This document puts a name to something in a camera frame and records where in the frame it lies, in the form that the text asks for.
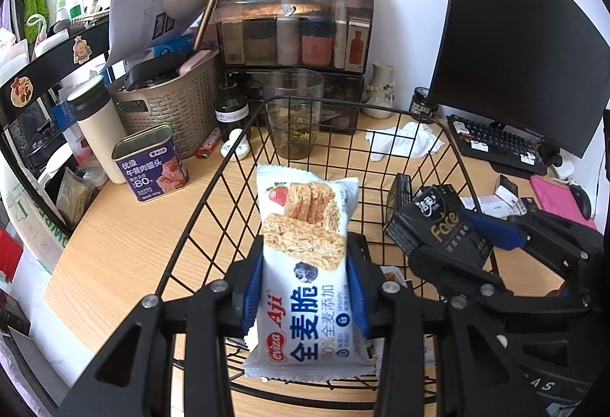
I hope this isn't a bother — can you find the long white pink packet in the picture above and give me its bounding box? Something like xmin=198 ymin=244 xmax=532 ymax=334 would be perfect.
xmin=478 ymin=195 xmax=527 ymax=219

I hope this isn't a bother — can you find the small white cracker packet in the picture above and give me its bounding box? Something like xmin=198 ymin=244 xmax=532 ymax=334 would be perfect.
xmin=380 ymin=265 xmax=409 ymax=288

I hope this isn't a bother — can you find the black Face tissue pack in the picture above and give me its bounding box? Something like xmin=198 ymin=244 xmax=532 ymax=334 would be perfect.
xmin=384 ymin=185 xmax=492 ymax=268
xmin=386 ymin=173 xmax=413 ymax=222
xmin=494 ymin=174 xmax=519 ymax=207

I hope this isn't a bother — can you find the white Aji cracker packet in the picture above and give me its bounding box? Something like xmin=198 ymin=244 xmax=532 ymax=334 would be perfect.
xmin=244 ymin=165 xmax=372 ymax=382

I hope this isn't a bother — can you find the pink mouse pad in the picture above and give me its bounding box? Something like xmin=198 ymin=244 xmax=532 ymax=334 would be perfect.
xmin=529 ymin=175 xmax=596 ymax=229

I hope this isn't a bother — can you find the black computer mouse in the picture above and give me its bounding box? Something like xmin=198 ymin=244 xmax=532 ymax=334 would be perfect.
xmin=569 ymin=184 xmax=592 ymax=220

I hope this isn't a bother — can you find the dark mechanical keyboard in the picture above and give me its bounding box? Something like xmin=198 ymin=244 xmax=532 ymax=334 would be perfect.
xmin=447 ymin=115 xmax=547 ymax=179

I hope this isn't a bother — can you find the white crumpled cloth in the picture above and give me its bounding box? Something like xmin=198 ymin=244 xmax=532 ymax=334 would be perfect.
xmin=365 ymin=121 xmax=445 ymax=162

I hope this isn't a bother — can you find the small dark glass jar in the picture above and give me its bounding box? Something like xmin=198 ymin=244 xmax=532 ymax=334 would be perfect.
xmin=408 ymin=86 xmax=438 ymax=124

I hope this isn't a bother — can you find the red lighter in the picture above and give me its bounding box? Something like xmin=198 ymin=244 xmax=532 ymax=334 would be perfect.
xmin=194 ymin=127 xmax=221 ymax=159

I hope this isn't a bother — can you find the purple luncheon meat tin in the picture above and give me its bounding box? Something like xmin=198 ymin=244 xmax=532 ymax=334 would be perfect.
xmin=112 ymin=122 xmax=189 ymax=202

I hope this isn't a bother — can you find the small cream ceramic vase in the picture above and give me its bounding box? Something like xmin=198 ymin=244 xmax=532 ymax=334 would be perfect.
xmin=363 ymin=63 xmax=395 ymax=119

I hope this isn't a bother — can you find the dark brown dropper bottle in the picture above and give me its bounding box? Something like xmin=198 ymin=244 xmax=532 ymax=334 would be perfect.
xmin=214 ymin=81 xmax=250 ymax=142

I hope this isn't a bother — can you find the black curved monitor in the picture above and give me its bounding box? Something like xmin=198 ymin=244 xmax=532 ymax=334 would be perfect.
xmin=430 ymin=0 xmax=609 ymax=156

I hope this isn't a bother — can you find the clear glass jar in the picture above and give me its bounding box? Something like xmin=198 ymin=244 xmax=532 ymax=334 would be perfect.
xmin=264 ymin=68 xmax=325 ymax=161

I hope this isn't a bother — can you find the brown woven plastic basket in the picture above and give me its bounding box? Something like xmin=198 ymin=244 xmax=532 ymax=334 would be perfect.
xmin=109 ymin=51 xmax=221 ymax=159

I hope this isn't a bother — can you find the white thermos bottle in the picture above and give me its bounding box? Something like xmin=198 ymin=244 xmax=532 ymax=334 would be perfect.
xmin=67 ymin=75 xmax=127 ymax=185

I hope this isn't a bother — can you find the dark acrylic cosmetics organizer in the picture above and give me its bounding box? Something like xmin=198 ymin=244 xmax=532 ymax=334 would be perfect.
xmin=215 ymin=0 xmax=374 ymax=134

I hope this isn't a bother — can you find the black wire basket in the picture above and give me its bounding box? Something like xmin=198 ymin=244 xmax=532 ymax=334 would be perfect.
xmin=157 ymin=93 xmax=491 ymax=296

